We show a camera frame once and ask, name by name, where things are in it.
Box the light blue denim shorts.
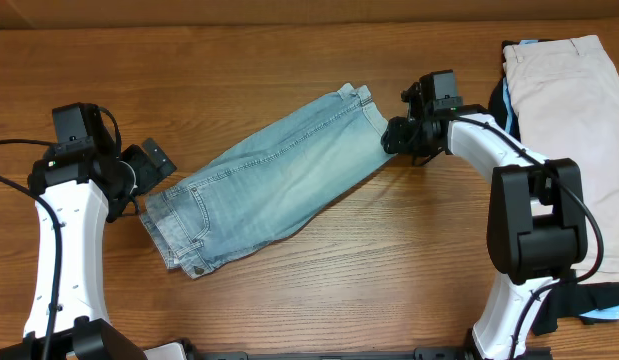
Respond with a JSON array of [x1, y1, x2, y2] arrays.
[[141, 83, 391, 279]]

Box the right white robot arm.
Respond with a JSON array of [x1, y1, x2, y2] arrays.
[[382, 70, 588, 360]]

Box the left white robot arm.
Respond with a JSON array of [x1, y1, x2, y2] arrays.
[[0, 103, 198, 360]]

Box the beige shorts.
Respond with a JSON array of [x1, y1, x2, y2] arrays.
[[502, 34, 619, 285]]

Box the black garment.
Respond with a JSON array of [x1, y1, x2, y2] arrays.
[[486, 39, 619, 336]]

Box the light blue garment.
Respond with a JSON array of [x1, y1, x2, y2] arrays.
[[502, 38, 619, 321]]

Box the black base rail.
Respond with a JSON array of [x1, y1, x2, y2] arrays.
[[199, 347, 476, 360]]

